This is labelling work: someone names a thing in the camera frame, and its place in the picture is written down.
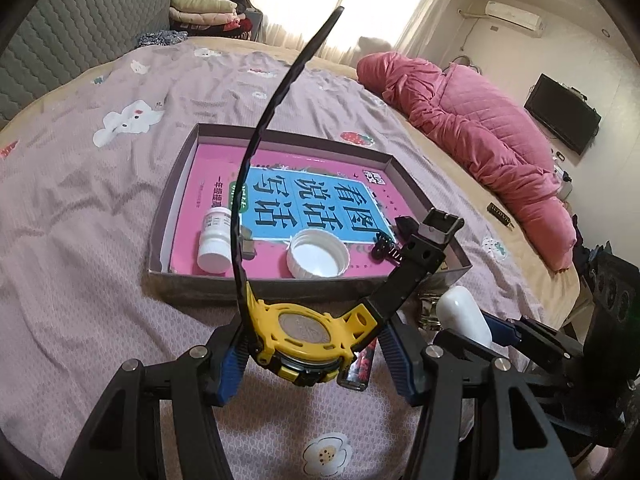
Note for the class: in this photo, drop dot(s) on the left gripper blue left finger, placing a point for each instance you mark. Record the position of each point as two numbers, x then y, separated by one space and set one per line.
212 372

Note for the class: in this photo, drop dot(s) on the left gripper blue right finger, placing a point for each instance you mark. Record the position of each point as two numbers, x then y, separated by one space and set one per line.
446 372

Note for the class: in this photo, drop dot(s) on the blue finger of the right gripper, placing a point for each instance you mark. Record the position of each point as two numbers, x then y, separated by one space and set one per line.
558 407
505 333

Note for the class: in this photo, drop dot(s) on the white earbuds case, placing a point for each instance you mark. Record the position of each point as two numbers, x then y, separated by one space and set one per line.
457 310

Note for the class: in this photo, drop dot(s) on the yellow black wrist watch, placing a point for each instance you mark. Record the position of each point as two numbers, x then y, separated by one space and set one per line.
300 344

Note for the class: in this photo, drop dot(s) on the black hair clip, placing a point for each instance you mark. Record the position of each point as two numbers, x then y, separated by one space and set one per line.
385 249

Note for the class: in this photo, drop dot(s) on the white plastic jar lid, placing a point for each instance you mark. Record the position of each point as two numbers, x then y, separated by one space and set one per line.
314 253

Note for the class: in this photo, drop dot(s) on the red black small lighter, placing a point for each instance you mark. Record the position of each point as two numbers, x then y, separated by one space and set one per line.
357 376

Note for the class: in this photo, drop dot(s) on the small white pill bottle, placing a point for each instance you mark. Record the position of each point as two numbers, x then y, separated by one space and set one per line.
214 245

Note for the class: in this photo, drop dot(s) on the black gold lighter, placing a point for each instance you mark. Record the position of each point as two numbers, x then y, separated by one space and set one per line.
500 215

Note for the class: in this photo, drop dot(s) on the pink and blue book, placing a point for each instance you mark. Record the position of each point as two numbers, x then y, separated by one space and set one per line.
284 194

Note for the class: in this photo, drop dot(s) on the pink quilted duvet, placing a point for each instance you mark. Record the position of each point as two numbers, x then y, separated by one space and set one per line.
487 134

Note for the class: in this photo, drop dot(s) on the white air conditioner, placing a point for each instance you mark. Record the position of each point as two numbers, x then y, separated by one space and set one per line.
520 18

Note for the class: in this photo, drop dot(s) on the white window curtain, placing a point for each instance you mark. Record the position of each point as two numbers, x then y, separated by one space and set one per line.
365 26

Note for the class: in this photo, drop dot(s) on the pile of folded clothes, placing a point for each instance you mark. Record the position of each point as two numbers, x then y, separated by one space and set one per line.
235 19

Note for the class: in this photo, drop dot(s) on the grey quilted headboard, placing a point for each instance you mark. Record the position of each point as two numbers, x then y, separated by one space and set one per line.
61 39

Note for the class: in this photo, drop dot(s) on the black wall television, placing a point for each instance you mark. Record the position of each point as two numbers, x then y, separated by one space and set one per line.
564 112

